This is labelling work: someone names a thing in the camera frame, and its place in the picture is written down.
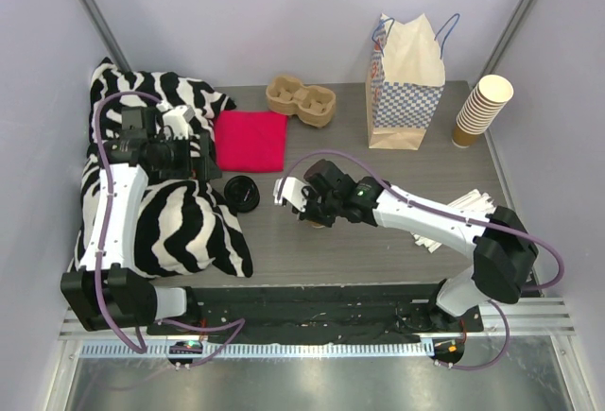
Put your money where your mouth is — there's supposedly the stack of black lids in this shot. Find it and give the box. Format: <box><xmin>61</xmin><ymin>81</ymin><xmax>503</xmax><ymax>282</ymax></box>
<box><xmin>223</xmin><ymin>175</ymin><xmax>260</xmax><ymax>214</ymax></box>

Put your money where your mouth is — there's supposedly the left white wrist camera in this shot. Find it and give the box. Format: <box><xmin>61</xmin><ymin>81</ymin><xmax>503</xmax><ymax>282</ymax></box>
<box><xmin>157</xmin><ymin>101</ymin><xmax>195</xmax><ymax>140</ymax></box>

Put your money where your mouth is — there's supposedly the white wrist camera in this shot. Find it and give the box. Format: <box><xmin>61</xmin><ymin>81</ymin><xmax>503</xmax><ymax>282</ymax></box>
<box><xmin>157</xmin><ymin>101</ymin><xmax>195</xmax><ymax>140</ymax></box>
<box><xmin>273</xmin><ymin>176</ymin><xmax>307</xmax><ymax>213</ymax></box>

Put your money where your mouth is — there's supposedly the purple cable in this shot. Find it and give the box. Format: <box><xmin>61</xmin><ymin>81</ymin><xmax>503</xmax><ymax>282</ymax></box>
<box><xmin>279</xmin><ymin>149</ymin><xmax>566</xmax><ymax>375</ymax></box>
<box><xmin>90</xmin><ymin>92</ymin><xmax>247</xmax><ymax>368</ymax></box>

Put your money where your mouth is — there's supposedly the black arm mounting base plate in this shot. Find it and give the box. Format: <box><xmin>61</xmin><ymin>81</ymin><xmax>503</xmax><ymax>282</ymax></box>
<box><xmin>193</xmin><ymin>284</ymin><xmax>484</xmax><ymax>345</ymax></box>

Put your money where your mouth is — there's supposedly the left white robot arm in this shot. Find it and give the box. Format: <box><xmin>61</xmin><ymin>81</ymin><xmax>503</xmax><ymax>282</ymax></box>
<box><xmin>60</xmin><ymin>104</ymin><xmax>216</xmax><ymax>334</ymax></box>

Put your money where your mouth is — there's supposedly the stack of paper cups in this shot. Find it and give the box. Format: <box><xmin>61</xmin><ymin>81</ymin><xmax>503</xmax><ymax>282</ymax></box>
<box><xmin>452</xmin><ymin>75</ymin><xmax>514</xmax><ymax>148</ymax></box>

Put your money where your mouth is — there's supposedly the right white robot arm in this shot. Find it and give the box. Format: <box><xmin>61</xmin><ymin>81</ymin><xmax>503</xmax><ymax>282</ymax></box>
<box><xmin>295</xmin><ymin>160</ymin><xmax>538</xmax><ymax>331</ymax></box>

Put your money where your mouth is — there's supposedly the cardboard cup carrier tray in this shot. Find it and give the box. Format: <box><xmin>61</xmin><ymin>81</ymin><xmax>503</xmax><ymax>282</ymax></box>
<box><xmin>266</xmin><ymin>75</ymin><xmax>337</xmax><ymax>128</ymax></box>

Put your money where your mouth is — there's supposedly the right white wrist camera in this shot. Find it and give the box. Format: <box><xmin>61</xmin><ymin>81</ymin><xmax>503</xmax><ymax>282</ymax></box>
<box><xmin>273</xmin><ymin>176</ymin><xmax>307</xmax><ymax>213</ymax></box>

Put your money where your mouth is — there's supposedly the white wrapped straws pile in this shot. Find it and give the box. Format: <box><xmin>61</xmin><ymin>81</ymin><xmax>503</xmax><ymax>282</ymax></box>
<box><xmin>412</xmin><ymin>189</ymin><xmax>495</xmax><ymax>253</ymax></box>

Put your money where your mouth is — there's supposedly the pink folded cloth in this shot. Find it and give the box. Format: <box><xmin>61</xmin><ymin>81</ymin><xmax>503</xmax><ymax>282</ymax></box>
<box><xmin>215</xmin><ymin>111</ymin><xmax>288</xmax><ymax>173</ymax></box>

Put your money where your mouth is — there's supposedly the checkered paper takeout bag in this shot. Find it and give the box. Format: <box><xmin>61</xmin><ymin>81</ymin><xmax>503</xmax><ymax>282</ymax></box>
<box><xmin>365</xmin><ymin>13</ymin><xmax>460</xmax><ymax>150</ymax></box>

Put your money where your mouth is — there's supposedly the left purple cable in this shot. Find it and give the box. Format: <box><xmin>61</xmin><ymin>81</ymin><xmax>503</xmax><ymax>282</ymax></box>
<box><xmin>90</xmin><ymin>92</ymin><xmax>247</xmax><ymax>368</ymax></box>

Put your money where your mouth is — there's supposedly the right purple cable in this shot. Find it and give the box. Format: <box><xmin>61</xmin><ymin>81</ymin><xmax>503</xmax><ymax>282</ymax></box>
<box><xmin>279</xmin><ymin>149</ymin><xmax>566</xmax><ymax>375</ymax></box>

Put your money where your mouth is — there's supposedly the white slotted cable duct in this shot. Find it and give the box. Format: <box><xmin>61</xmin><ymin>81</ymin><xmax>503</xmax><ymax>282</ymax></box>
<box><xmin>79</xmin><ymin>339</ymin><xmax>434</xmax><ymax>359</ymax></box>

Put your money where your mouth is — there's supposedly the zebra print pillow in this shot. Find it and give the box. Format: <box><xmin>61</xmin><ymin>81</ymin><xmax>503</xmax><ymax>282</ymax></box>
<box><xmin>90</xmin><ymin>58</ymin><xmax>253</xmax><ymax>279</ymax></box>

